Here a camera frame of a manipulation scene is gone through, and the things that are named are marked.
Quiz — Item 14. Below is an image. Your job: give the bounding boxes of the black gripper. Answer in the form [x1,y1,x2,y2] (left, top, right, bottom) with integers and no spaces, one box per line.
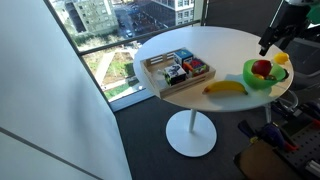
[258,18,306,57]

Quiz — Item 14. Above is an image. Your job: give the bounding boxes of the green plastic bowl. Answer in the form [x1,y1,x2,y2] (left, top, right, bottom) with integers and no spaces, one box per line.
[242,59,287,90]

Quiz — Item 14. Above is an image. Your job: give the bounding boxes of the yellow plastic lemon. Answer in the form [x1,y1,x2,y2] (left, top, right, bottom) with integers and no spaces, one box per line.
[273,52,290,65]

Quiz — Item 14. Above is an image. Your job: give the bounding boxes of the red plastic apple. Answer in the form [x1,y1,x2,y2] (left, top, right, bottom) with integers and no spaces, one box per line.
[251,59,273,78]

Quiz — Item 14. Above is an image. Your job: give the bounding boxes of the grey office chair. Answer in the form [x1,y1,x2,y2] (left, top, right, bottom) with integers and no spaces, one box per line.
[268,27,320,113]

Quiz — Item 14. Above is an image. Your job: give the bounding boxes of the yellow plastic banana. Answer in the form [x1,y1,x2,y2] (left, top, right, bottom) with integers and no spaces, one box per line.
[202,80,249,96]

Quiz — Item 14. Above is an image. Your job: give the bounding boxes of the multicoloured picture cube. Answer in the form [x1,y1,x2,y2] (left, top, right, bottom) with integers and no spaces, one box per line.
[182,57,210,78]

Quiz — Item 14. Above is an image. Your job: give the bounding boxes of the blue clamp with yellow trigger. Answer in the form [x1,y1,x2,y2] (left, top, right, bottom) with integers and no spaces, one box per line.
[237,119,298,154]

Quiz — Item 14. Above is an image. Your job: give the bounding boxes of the blue picture cube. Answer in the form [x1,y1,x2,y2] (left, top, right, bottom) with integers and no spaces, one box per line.
[173,48,195,66]

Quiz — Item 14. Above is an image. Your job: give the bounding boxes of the black and white picture cube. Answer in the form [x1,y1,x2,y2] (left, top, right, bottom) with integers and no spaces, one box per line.
[163,64,187,87]

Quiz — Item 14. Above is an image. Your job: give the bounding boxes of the black perforated board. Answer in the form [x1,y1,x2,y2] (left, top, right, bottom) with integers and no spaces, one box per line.
[283,122,320,178]

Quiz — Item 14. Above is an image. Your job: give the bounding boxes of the brown wooden board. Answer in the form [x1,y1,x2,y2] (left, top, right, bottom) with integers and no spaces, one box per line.
[233,143,301,180]

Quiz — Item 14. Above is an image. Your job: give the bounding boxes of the wooden slatted tray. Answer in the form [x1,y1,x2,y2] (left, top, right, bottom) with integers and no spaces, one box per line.
[139,47,217,99]

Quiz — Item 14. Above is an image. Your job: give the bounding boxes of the white table pedestal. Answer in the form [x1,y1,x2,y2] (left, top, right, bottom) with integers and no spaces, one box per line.
[165,108,218,158]

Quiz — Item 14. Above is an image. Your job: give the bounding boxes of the dark window rail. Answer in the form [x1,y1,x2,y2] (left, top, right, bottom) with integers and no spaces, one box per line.
[77,19,202,56]

